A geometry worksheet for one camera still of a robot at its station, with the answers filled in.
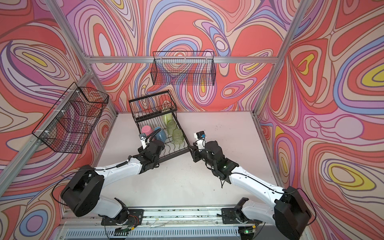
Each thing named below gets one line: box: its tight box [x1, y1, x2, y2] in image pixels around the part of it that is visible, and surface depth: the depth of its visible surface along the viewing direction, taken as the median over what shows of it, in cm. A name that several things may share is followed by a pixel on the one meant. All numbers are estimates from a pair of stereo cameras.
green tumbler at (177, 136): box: [172, 128, 184, 145], surface depth 99 cm
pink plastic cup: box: [141, 125, 154, 136], surface depth 95 cm
